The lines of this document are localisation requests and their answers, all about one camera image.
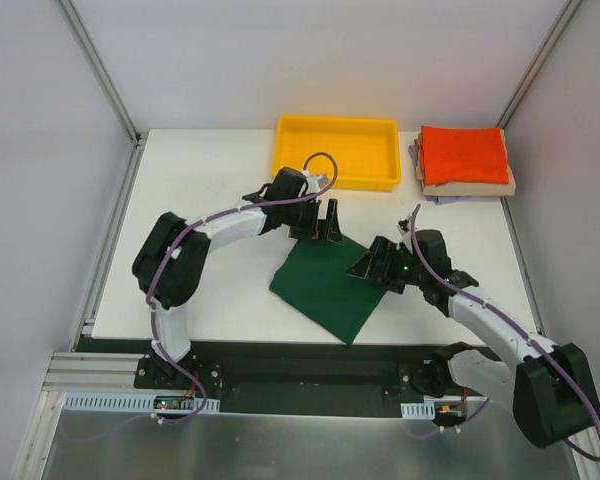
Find green t-shirt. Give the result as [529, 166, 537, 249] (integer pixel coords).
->
[269, 237, 385, 345]

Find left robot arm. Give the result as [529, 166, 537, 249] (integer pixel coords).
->
[131, 185, 343, 389]

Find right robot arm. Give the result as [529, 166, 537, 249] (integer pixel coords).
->
[347, 230, 600, 448]

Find yellow plastic tray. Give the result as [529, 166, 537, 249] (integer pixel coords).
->
[271, 115, 402, 191]

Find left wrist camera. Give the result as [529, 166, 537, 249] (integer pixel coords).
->
[264, 167, 329, 201]

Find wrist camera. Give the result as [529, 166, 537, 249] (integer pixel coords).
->
[415, 229, 452, 277]
[264, 167, 329, 201]

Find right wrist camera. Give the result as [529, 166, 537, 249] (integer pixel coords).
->
[415, 229, 452, 277]

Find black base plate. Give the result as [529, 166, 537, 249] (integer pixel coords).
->
[74, 337, 492, 416]

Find right white cable duct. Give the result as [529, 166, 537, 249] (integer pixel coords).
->
[400, 401, 436, 421]

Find white cable duct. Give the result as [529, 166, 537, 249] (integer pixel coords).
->
[400, 401, 436, 421]
[64, 392, 220, 415]

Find front aluminium rail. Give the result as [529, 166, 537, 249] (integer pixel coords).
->
[42, 349, 586, 401]

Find left aluminium frame post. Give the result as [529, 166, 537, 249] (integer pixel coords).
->
[55, 0, 144, 146]

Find aluminium frame post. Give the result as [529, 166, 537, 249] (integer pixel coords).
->
[55, 0, 144, 146]
[497, 0, 586, 129]

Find left white cable duct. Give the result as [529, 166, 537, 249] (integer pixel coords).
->
[64, 392, 220, 415]

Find right aluminium frame post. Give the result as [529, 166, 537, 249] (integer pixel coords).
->
[497, 0, 586, 129]

